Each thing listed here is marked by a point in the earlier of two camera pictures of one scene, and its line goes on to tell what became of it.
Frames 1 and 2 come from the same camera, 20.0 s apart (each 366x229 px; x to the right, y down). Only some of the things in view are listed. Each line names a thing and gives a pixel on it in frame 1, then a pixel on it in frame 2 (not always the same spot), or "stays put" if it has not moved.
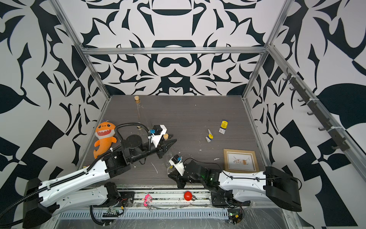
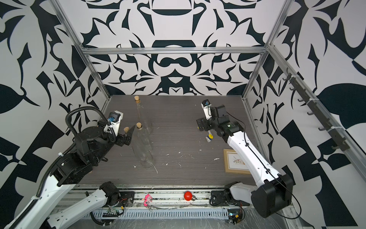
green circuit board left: [116, 211] stays put
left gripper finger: [167, 144] to [127, 139]
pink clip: [147, 199] stays put
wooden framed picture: [240, 161] stays put
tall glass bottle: [168, 155] to [142, 148]
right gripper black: [175, 175] to [206, 126]
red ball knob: [188, 195] stays put
